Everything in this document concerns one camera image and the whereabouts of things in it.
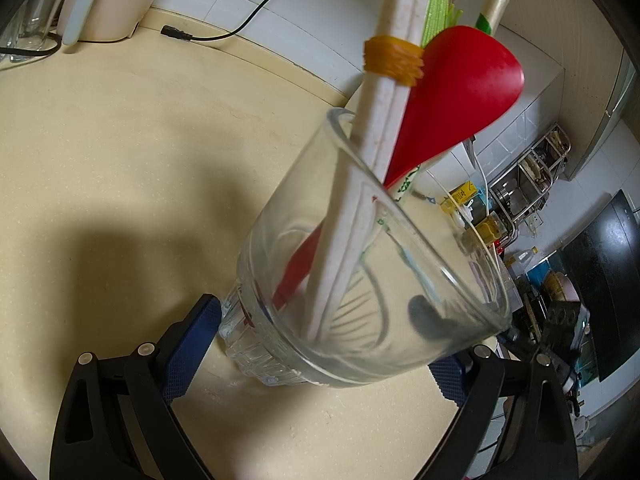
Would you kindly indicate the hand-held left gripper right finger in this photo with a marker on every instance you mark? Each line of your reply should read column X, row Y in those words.
column 450, row 380

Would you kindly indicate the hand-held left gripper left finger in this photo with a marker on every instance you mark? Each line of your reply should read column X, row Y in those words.
column 195, row 340

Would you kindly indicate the clear glass tumbler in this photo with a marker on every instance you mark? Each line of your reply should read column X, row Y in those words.
column 270, row 220

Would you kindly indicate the red plastic spoon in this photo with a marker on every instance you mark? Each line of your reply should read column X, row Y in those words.
column 460, row 90

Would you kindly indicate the yellow rubber band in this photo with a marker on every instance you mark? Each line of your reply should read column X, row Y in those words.
column 392, row 60

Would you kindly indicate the green silicone brush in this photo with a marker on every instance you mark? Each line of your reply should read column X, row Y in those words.
column 437, row 10

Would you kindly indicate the white speckled chopstick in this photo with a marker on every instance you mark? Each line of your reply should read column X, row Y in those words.
column 417, row 10
column 387, row 10

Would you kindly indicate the clear oil bottle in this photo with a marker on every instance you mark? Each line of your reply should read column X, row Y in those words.
column 522, row 257

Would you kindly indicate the cooking pan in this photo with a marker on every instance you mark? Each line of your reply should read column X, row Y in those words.
column 562, row 287

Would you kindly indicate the glass bottle of tea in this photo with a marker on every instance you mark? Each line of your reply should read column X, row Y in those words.
column 487, row 232

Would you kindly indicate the yellow carton box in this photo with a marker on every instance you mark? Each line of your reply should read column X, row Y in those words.
column 459, row 195

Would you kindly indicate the black range hood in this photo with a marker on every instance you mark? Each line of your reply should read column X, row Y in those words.
column 610, row 270

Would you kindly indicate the metal kitchen rack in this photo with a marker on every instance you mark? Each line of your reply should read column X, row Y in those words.
column 530, row 175

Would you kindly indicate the white rice cooker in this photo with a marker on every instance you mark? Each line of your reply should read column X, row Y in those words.
column 352, row 97

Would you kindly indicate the beige electric kettle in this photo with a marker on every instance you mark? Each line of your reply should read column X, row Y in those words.
column 110, row 5

